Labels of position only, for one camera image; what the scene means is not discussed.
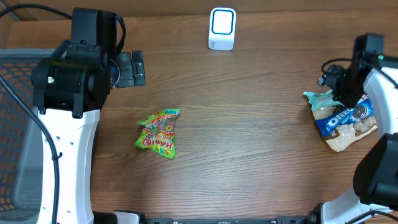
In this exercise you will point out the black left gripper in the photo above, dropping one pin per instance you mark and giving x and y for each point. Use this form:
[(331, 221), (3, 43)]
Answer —
[(131, 78)]

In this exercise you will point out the green Haribo gummy bag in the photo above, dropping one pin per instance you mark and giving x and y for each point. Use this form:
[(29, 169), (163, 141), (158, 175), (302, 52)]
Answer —
[(158, 132)]

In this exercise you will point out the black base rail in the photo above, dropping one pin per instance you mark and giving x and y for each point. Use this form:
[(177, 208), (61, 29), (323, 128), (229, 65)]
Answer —
[(277, 220)]

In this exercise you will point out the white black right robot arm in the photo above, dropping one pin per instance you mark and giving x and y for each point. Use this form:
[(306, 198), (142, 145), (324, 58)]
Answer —
[(374, 74)]

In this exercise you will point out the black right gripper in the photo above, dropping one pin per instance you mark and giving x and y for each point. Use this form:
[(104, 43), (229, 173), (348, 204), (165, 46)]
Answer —
[(351, 98)]

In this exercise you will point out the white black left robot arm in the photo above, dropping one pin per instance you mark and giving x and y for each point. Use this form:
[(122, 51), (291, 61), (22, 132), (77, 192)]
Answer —
[(70, 89)]

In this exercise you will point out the grey plastic lattice basket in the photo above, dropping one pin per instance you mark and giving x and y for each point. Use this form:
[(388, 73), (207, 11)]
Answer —
[(21, 140)]

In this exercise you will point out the mint green tissue packet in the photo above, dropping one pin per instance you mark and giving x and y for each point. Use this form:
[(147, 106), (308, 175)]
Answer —
[(321, 100)]

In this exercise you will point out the beige dried mushroom bag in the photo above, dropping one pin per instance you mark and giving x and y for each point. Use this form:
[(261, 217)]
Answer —
[(345, 135)]

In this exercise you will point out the white barcode scanner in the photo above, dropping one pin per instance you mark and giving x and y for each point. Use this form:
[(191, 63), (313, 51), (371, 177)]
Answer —
[(222, 28)]

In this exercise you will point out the blue snack packet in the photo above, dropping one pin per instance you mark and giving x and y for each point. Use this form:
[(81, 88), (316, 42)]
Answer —
[(361, 110)]

